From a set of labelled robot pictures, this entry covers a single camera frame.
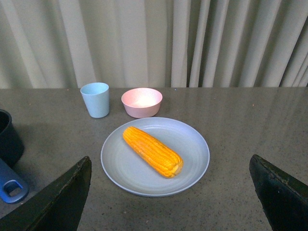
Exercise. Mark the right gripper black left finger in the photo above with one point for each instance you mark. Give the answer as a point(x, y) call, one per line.
point(58, 207)

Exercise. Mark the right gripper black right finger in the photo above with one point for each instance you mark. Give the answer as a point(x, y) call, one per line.
point(284, 198)

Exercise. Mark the pink bowl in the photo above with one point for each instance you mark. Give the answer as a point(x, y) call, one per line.
point(142, 102)

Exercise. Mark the white curtain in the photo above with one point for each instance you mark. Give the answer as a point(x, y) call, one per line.
point(153, 43)

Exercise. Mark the yellow corn cob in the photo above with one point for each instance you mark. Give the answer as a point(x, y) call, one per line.
point(155, 153)

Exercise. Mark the light blue plate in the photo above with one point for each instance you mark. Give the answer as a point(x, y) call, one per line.
point(128, 171)

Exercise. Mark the light blue cup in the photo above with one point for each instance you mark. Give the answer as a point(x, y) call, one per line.
point(96, 99)

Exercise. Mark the dark blue saucepan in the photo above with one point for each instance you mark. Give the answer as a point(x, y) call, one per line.
point(13, 188)

